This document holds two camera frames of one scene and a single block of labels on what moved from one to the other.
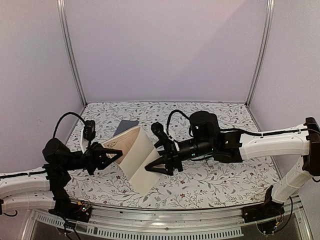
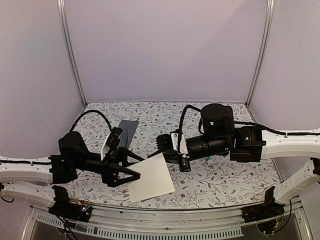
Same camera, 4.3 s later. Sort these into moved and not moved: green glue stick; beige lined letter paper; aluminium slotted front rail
Moved: beige lined letter paper
Not moved: aluminium slotted front rail; green glue stick
